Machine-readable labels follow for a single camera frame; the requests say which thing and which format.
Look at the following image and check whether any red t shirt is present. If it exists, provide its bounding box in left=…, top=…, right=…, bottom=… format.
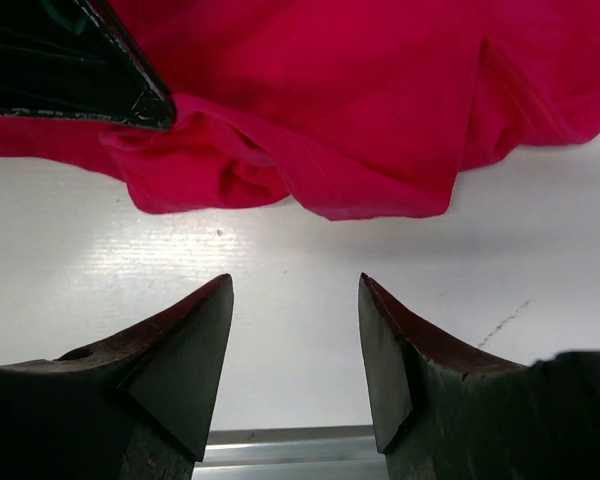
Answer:
left=0, top=1, right=600, bottom=220

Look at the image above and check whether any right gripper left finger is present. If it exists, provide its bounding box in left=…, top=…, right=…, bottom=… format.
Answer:
left=0, top=274, right=233, bottom=479

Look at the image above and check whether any aluminium front rail frame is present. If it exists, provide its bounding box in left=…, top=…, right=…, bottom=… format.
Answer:
left=192, top=425, right=388, bottom=480

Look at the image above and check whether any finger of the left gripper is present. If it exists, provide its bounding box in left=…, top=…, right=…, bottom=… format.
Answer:
left=0, top=0, right=176, bottom=131

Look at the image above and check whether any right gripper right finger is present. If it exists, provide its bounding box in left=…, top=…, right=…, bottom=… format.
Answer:
left=358, top=275, right=600, bottom=479

